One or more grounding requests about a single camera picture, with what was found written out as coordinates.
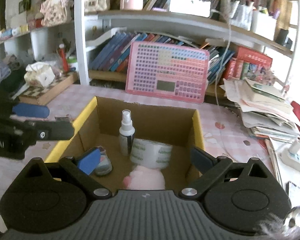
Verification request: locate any small doll shoe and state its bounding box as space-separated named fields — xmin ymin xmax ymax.
xmin=94 ymin=146 xmax=113 ymax=177

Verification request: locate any white charging cable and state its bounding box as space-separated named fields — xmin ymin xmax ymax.
xmin=211 ymin=9 xmax=233 ymax=108

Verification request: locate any pink plush toy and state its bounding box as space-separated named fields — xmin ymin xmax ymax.
xmin=123 ymin=165 xmax=165 ymax=190

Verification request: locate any stack of papers and books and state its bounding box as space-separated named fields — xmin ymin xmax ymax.
xmin=222 ymin=79 xmax=300 ymax=142

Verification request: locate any red book box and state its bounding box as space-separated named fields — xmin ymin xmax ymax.
xmin=222 ymin=46 xmax=273 ymax=82

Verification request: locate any white bookshelf frame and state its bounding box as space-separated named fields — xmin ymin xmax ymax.
xmin=74 ymin=0 xmax=296 ymax=86

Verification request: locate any white power strip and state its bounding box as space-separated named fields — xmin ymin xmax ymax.
xmin=279 ymin=139 xmax=300 ymax=172

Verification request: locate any dark blue spray bottle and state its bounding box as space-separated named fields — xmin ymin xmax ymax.
xmin=119 ymin=109 xmax=135 ymax=156

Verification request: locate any clear tape roll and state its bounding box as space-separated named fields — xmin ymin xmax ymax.
xmin=130 ymin=139 xmax=173 ymax=170

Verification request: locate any floral tissue pack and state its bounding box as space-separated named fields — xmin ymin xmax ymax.
xmin=24 ymin=62 xmax=55 ymax=88

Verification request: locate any yellow cardboard box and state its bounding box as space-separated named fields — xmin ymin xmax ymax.
xmin=45 ymin=96 xmax=204 ymax=192

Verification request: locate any red bottle white cap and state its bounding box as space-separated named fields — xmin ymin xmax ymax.
xmin=58 ymin=43 xmax=69 ymax=73

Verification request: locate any wooden chess board box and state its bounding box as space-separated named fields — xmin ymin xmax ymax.
xmin=19 ymin=72 xmax=78 ymax=106

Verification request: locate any pink keyboard learning board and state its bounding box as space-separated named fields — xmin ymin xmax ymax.
xmin=125 ymin=41 xmax=210 ymax=104

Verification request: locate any row of blue books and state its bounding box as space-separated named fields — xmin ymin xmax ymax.
xmin=88 ymin=31 xmax=184 ymax=72

